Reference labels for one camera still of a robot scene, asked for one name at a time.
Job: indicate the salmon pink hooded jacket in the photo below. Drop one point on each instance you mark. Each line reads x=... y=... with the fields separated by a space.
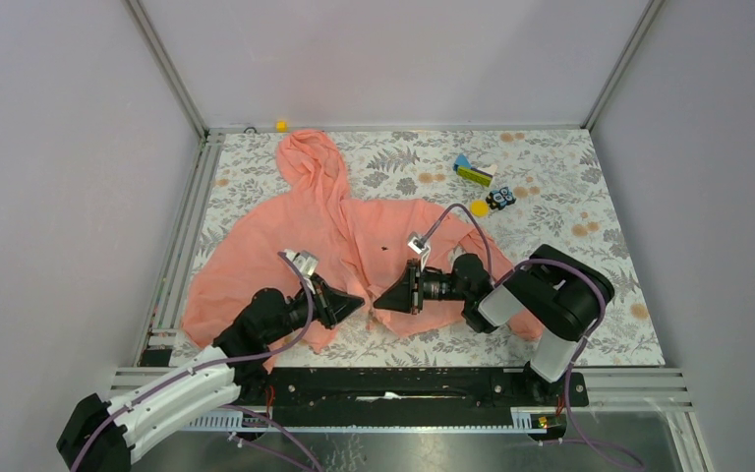
x=351 y=199

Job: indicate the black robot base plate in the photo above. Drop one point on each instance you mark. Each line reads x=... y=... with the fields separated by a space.
x=342 y=393

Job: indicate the black blue patterned toy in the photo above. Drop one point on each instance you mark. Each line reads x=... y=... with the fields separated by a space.
x=500 y=199

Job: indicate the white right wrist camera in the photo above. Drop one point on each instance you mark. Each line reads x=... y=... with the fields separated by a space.
x=421 y=247

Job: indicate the floral patterned table mat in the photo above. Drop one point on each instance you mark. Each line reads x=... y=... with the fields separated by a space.
x=561 y=199

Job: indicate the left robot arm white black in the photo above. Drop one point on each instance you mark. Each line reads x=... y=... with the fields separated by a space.
x=114 y=434

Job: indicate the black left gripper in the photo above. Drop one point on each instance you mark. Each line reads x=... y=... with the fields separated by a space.
x=332 y=305

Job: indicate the white slotted cable duct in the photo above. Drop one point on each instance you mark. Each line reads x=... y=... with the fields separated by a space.
x=508 y=421

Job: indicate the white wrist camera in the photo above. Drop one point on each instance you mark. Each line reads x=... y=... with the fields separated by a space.
x=421 y=247
x=305 y=262

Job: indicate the small yellow round object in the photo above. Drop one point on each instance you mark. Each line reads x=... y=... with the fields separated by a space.
x=479 y=208

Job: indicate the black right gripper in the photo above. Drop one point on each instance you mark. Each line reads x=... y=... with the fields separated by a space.
x=403 y=295

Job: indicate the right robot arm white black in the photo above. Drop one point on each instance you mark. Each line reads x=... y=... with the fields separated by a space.
x=567 y=298

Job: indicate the blue green white box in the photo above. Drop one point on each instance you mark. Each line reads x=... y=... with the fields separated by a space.
x=483 y=176

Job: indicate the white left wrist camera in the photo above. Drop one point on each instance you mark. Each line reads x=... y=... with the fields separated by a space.
x=305 y=262

